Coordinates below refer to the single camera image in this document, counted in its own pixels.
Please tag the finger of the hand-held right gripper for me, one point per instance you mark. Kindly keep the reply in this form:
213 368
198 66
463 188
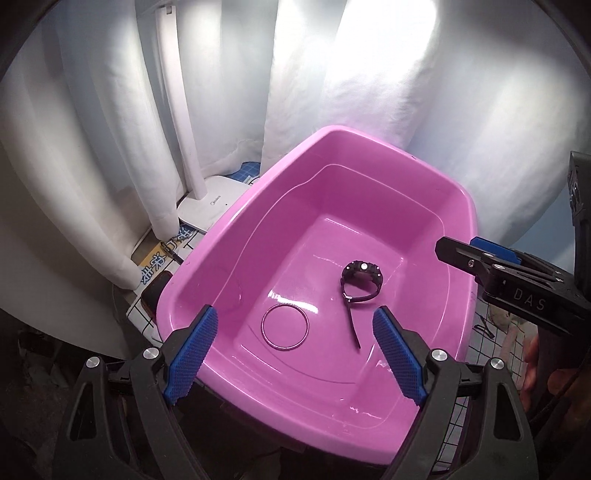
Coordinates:
461 256
496 249

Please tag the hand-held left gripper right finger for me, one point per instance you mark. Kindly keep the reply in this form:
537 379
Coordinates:
397 355

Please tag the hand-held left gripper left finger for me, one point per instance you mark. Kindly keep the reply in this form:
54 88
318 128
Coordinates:
194 355

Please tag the brown metal hair clip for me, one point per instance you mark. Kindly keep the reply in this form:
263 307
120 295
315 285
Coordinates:
484 328

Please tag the pink plastic basin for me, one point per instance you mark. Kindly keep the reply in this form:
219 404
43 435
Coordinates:
323 194

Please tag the person's right hand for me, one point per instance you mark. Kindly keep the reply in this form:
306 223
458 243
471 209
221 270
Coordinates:
531 369

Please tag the pink plush headband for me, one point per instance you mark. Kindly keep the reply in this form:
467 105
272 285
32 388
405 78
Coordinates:
515 338

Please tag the thin metal bangle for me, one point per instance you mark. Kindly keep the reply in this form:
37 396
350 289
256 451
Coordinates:
262 326

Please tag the black rectangular object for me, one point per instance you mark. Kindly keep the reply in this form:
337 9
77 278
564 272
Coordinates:
157 290

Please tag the white black grid tablecloth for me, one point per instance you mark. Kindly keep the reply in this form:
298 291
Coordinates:
489 369

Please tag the black wristwatch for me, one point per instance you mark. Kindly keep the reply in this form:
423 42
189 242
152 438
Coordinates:
364 267

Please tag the blue yellow printed box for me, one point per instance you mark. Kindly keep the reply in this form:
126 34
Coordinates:
152 265

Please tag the thin black stick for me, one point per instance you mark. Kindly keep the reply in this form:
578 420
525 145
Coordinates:
171 253

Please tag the white curtain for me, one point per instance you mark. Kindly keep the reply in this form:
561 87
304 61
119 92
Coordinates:
92 138
461 115

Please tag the white desk lamp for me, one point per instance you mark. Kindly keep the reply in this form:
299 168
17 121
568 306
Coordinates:
217 198

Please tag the blue checked cloth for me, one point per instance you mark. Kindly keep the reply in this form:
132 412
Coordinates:
244 173

